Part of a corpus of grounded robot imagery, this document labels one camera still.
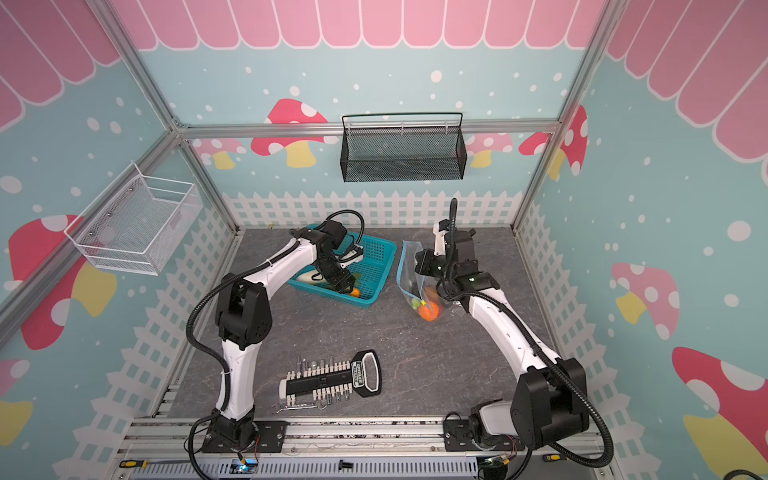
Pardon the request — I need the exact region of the black screwdriver bit set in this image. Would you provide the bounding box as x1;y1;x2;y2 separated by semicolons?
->
278;349;382;406

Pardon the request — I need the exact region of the black wire wall basket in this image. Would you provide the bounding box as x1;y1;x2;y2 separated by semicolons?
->
340;112;468;182

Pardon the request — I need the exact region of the teal plastic basket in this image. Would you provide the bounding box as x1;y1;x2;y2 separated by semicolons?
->
288;225;397;308

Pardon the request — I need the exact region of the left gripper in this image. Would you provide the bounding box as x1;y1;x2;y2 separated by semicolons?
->
314;252;356;293

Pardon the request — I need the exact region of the orange toy tomato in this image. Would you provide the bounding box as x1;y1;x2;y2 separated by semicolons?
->
417;300;441;322

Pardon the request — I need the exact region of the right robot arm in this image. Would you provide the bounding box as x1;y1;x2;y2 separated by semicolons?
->
415;236;615;469

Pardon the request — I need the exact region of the white wire wall basket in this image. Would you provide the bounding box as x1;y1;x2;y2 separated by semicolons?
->
64;164;203;276

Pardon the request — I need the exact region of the yellow handled screwdriver left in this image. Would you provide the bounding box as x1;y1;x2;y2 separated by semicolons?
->
118;459;189;469

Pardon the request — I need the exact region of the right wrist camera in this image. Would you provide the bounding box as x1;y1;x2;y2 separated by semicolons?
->
433;219;476;262

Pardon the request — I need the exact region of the clear zip top bag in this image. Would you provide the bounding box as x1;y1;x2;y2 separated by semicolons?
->
396;240;456;320

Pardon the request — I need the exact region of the white green toy cabbage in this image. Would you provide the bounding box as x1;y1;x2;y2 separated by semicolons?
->
297;270;326;285

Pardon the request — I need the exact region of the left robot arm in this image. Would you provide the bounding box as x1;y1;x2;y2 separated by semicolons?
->
186;220;363;451

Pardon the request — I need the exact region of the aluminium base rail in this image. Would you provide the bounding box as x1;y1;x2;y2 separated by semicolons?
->
106;416;622;479

